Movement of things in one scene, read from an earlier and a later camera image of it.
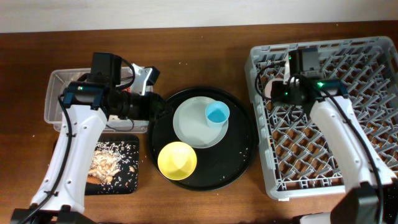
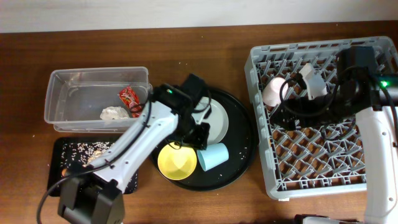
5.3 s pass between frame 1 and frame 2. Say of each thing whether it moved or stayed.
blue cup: moved
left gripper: moved
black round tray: stayed
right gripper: moved
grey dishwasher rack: stayed
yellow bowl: stayed
